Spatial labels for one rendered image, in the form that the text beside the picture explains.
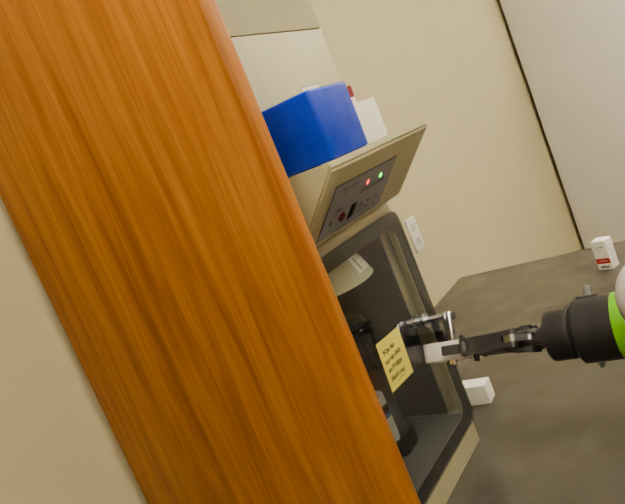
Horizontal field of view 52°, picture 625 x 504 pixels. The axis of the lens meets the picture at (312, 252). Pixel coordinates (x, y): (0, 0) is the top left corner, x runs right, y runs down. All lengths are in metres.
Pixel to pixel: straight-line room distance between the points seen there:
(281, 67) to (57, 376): 0.59
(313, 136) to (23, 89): 0.41
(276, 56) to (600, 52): 2.96
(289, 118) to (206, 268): 0.21
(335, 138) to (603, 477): 0.62
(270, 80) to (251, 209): 0.26
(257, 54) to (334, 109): 0.16
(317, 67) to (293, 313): 0.45
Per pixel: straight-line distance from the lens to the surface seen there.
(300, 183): 0.78
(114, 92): 0.84
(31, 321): 1.09
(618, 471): 1.07
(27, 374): 1.08
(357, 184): 0.86
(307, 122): 0.80
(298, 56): 1.02
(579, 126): 3.85
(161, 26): 0.77
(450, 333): 1.06
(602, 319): 0.94
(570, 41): 3.81
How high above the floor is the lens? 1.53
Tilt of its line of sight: 8 degrees down
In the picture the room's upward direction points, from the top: 22 degrees counter-clockwise
